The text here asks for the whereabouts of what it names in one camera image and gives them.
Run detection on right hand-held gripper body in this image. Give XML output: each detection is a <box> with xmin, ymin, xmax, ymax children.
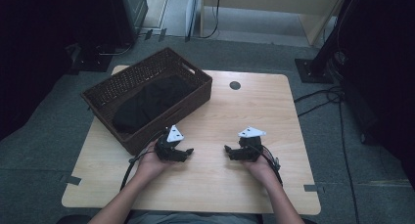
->
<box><xmin>237</xmin><ymin>126</ymin><xmax>267</xmax><ymax>162</ymax></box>

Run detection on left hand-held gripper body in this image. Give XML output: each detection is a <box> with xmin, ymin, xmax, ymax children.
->
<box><xmin>154</xmin><ymin>124</ymin><xmax>185</xmax><ymax>162</ymax></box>

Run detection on black pants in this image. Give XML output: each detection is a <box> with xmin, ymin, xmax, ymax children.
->
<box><xmin>112</xmin><ymin>74</ymin><xmax>199</xmax><ymax>135</ymax></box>

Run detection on brown woven basket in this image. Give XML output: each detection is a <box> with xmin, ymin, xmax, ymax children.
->
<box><xmin>80</xmin><ymin>47</ymin><xmax>213</xmax><ymax>157</ymax></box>

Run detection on person's left hand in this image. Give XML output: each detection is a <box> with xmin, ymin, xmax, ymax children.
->
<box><xmin>135</xmin><ymin>142</ymin><xmax>179</xmax><ymax>181</ymax></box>

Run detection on person's right hand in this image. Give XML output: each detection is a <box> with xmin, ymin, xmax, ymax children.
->
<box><xmin>243</xmin><ymin>152</ymin><xmax>280</xmax><ymax>186</ymax></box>

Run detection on person's grey clothing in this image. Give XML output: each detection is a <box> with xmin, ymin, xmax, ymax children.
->
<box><xmin>126</xmin><ymin>210</ymin><xmax>262</xmax><ymax>224</ymax></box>

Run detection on black stand pole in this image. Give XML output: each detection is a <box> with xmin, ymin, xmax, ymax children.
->
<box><xmin>309</xmin><ymin>0</ymin><xmax>355</xmax><ymax>76</ymax></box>

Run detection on white panel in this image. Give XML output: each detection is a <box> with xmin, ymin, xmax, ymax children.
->
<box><xmin>185</xmin><ymin>0</ymin><xmax>201</xmax><ymax>42</ymax></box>

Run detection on black cabinet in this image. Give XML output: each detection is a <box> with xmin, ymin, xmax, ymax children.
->
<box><xmin>109</xmin><ymin>0</ymin><xmax>150</xmax><ymax>47</ymax></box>

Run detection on dark curtain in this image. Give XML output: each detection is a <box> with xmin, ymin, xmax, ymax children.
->
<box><xmin>336</xmin><ymin>0</ymin><xmax>415</xmax><ymax>189</ymax></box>
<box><xmin>0</xmin><ymin>0</ymin><xmax>125</xmax><ymax>140</ymax></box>

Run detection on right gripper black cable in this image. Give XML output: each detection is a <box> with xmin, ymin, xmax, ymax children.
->
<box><xmin>253</xmin><ymin>144</ymin><xmax>284</xmax><ymax>188</ymax></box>

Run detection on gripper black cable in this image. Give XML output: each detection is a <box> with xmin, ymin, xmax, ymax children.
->
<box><xmin>119</xmin><ymin>129</ymin><xmax>167</xmax><ymax>193</ymax></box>
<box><xmin>253</xmin><ymin>144</ymin><xmax>284</xmax><ymax>188</ymax></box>

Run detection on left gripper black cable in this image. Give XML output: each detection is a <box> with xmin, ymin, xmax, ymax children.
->
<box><xmin>119</xmin><ymin>129</ymin><xmax>167</xmax><ymax>193</ymax></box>

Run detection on black stand base plate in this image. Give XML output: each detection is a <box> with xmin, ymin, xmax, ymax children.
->
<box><xmin>294</xmin><ymin>58</ymin><xmax>336</xmax><ymax>85</ymax></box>

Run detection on long black floor cable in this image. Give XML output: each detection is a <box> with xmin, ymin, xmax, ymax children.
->
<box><xmin>337</xmin><ymin>96</ymin><xmax>361</xmax><ymax>224</ymax></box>

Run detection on hanging black cable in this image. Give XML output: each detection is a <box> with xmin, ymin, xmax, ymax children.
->
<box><xmin>199</xmin><ymin>0</ymin><xmax>222</xmax><ymax>40</ymax></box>

